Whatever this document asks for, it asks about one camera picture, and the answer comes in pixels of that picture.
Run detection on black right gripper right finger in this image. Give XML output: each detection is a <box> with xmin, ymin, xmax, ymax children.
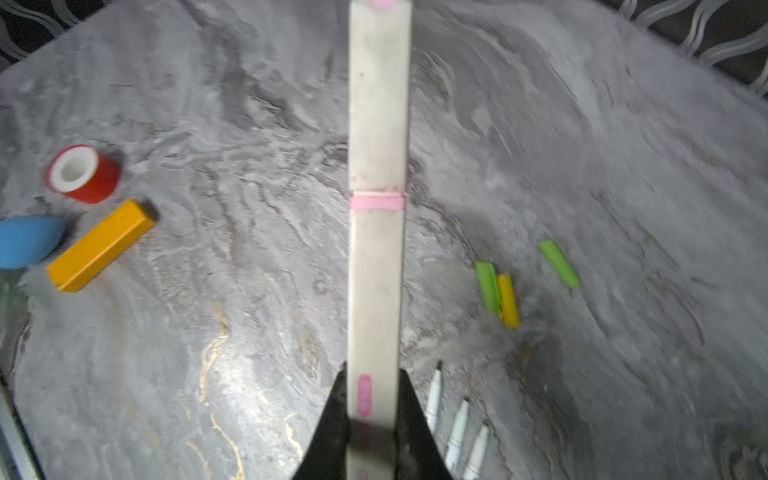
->
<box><xmin>395</xmin><ymin>369</ymin><xmax>453</xmax><ymax>480</ymax></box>

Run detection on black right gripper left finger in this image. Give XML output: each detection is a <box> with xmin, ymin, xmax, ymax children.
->
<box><xmin>292</xmin><ymin>363</ymin><xmax>350</xmax><ymax>480</ymax></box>

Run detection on white pen pink accents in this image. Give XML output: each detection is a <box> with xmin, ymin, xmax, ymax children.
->
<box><xmin>346</xmin><ymin>1</ymin><xmax>414</xmax><ymax>479</ymax></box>

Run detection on white pen green end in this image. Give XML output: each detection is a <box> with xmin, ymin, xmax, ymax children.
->
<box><xmin>444</xmin><ymin>397</ymin><xmax>470</xmax><ymax>475</ymax></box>

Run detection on white pen green tip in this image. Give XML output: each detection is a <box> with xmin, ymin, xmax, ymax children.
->
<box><xmin>424</xmin><ymin>360</ymin><xmax>443</xmax><ymax>434</ymax></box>

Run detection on white pen yellow tip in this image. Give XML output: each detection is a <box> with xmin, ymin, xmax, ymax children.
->
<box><xmin>461</xmin><ymin>422</ymin><xmax>490</xmax><ymax>480</ymax></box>

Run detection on yellow pen cap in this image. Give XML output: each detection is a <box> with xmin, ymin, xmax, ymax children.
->
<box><xmin>497</xmin><ymin>274</ymin><xmax>520</xmax><ymax>329</ymax></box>

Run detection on green pen cap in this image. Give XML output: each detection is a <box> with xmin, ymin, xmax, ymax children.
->
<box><xmin>539</xmin><ymin>239</ymin><xmax>581</xmax><ymax>289</ymax></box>
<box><xmin>475</xmin><ymin>261</ymin><xmax>501</xmax><ymax>315</ymax></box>

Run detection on green pen cap far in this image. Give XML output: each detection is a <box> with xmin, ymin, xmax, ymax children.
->
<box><xmin>539</xmin><ymin>239</ymin><xmax>581</xmax><ymax>289</ymax></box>

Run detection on yellow rectangular block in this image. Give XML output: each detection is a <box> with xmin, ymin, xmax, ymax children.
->
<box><xmin>47</xmin><ymin>200</ymin><xmax>154</xmax><ymax>293</ymax></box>

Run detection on blue egg-shaped sponge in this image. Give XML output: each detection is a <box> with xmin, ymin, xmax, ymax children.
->
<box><xmin>0</xmin><ymin>216</ymin><xmax>66</xmax><ymax>270</ymax></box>

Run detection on red white tape roll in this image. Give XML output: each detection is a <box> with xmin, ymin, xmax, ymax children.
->
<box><xmin>44</xmin><ymin>144</ymin><xmax>120</xmax><ymax>204</ymax></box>

